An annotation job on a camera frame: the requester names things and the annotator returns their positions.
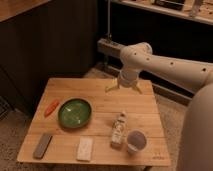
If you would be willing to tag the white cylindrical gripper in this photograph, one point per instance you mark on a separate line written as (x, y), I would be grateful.
(126, 78)

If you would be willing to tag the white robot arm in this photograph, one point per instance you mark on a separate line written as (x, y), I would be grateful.
(196, 145)

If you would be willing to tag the metal base beam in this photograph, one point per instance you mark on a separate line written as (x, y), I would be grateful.
(113, 49)

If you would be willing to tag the clear plastic cup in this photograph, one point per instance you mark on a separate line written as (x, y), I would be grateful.
(136, 141)

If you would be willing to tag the green round plate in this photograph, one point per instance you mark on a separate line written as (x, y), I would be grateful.
(74, 113)

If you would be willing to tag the wooden table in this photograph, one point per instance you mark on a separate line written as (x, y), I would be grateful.
(142, 114)

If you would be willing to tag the beige sponge block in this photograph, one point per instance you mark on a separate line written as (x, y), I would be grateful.
(85, 147)

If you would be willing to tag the orange carrot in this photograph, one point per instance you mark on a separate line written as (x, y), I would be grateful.
(51, 108)

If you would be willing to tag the vertical metal pole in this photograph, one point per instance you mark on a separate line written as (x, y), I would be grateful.
(109, 20)

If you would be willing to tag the wooden shelf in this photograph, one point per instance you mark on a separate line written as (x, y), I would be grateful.
(205, 16)

